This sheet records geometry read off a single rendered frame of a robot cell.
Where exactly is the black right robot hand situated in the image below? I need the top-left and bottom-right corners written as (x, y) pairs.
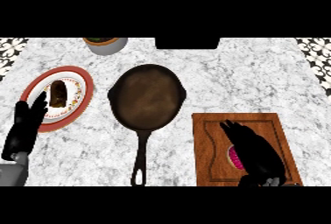
top-left (219, 118), bottom-right (289, 187)

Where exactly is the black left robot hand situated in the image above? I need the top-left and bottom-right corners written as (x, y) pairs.
top-left (0, 90), bottom-right (49, 162)

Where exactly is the pink cupcake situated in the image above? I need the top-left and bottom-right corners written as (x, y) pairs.
top-left (227, 144), bottom-right (246, 172)

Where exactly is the brown wooden cutting board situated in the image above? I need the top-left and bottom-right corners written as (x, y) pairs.
top-left (191, 112), bottom-right (305, 187)

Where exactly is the dark cast iron pan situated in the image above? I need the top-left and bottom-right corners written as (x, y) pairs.
top-left (107, 63), bottom-right (188, 187)

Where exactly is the brown pastry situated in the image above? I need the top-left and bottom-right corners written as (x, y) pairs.
top-left (48, 80), bottom-right (69, 109)

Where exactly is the red rimmed floral plate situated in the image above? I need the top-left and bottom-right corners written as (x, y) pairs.
top-left (20, 65), bottom-right (97, 134)

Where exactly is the grey plant pot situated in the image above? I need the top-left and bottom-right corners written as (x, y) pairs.
top-left (82, 37), bottom-right (131, 56)

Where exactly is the black appliance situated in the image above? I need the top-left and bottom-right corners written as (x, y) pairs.
top-left (154, 37), bottom-right (222, 50)

